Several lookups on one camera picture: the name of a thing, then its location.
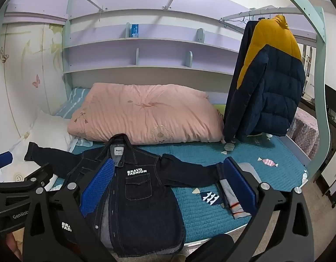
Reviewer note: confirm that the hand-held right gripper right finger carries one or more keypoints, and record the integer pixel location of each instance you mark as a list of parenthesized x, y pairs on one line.
[(240, 185)]

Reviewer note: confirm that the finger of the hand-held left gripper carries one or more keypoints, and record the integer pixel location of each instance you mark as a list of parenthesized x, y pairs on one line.
[(2, 161), (28, 182)]

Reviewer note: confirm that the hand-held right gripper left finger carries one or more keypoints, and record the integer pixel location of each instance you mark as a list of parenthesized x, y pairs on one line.
[(98, 188)]

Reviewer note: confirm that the dark denim jacket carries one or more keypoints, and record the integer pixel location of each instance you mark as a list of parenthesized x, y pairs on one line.
[(140, 196)]

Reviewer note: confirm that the teal quilted bedspread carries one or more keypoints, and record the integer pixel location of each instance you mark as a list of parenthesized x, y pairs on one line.
[(200, 157)]

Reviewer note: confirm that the white patterned blanket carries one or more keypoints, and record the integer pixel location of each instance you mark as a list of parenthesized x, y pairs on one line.
[(47, 131)]

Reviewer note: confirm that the green cloth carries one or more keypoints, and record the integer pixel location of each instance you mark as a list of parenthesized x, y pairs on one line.
[(219, 108)]

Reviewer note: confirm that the pink patterned blanket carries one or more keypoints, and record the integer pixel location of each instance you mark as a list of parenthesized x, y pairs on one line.
[(304, 131)]

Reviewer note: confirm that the dark hanging jacket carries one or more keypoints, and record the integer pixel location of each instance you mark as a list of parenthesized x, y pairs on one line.
[(236, 101)]

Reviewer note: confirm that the pink quilt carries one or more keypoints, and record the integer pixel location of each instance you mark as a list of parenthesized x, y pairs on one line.
[(146, 112)]

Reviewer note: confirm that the blue striped pillow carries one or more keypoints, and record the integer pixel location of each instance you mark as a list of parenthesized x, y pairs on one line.
[(72, 101)]

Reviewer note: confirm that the white cabinet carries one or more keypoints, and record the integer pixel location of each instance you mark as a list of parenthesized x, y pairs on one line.
[(331, 174)]

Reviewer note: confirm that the yellow and navy puffer jacket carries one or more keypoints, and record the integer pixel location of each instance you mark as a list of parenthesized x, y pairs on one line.
[(277, 87)]

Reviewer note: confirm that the black monitor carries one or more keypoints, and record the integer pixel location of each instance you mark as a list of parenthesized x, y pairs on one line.
[(334, 98)]

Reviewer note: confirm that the small blue box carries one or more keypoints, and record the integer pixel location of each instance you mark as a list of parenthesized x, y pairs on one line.
[(135, 30)]

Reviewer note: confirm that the lilac wall shelf unit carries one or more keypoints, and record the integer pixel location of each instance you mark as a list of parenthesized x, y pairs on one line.
[(116, 60)]

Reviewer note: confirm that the white clothes rail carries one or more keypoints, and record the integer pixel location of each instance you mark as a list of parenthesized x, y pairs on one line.
[(238, 15)]

